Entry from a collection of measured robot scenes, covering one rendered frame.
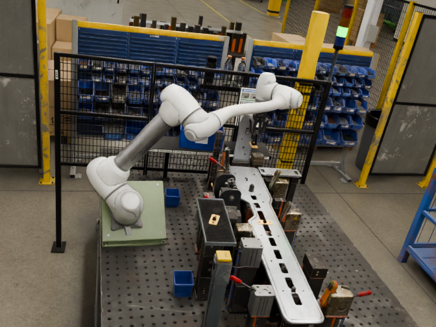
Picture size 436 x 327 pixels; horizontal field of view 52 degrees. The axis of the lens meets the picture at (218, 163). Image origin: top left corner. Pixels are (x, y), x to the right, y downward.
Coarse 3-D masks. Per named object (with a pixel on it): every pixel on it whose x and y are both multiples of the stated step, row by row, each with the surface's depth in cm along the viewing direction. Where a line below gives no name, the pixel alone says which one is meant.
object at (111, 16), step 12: (36, 0) 794; (48, 0) 798; (60, 0) 803; (72, 0) 807; (84, 0) 812; (96, 0) 816; (108, 0) 821; (120, 0) 826; (72, 12) 816; (84, 12) 821; (96, 12) 826; (108, 12) 831; (120, 12) 835; (120, 24) 845
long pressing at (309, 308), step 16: (240, 176) 291; (256, 176) 294; (256, 192) 276; (256, 208) 259; (272, 208) 262; (256, 224) 244; (272, 224) 246; (272, 256) 221; (288, 256) 222; (272, 272) 210; (288, 272) 211; (272, 288) 200; (288, 288) 201; (304, 288) 203; (288, 304) 192; (304, 304) 194; (288, 320) 184; (304, 320) 186; (320, 320) 187
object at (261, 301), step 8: (256, 288) 189; (264, 288) 190; (256, 296) 186; (264, 296) 186; (272, 296) 187; (248, 304) 194; (256, 304) 188; (264, 304) 189; (248, 312) 196; (256, 312) 190; (264, 312) 191; (248, 320) 196; (256, 320) 193; (264, 320) 194
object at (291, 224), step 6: (294, 210) 254; (288, 216) 252; (294, 216) 252; (300, 216) 253; (282, 222) 256; (288, 222) 253; (294, 222) 255; (288, 228) 256; (294, 228) 256; (288, 234) 258; (294, 234) 259; (288, 240) 260; (294, 240) 262
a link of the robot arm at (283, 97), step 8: (280, 88) 250; (288, 88) 250; (272, 96) 251; (280, 96) 246; (288, 96) 246; (296, 96) 246; (240, 104) 240; (248, 104) 240; (256, 104) 241; (264, 104) 242; (272, 104) 243; (280, 104) 246; (288, 104) 248; (296, 104) 247; (216, 112) 230; (224, 112) 233; (232, 112) 237; (240, 112) 239; (248, 112) 241; (256, 112) 242; (224, 120) 232
